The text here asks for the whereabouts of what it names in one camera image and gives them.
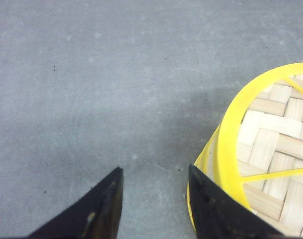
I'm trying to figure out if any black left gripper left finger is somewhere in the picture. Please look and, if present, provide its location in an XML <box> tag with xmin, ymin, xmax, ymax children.
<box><xmin>27</xmin><ymin>167</ymin><xmax>123</xmax><ymax>239</ymax></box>

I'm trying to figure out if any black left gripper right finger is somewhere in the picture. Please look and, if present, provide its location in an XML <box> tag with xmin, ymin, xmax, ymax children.
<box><xmin>189</xmin><ymin>164</ymin><xmax>285</xmax><ymax>239</ymax></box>

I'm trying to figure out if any woven bamboo steamer lid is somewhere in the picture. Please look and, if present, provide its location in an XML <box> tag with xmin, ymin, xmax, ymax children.
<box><xmin>214</xmin><ymin>63</ymin><xmax>303</xmax><ymax>237</ymax></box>

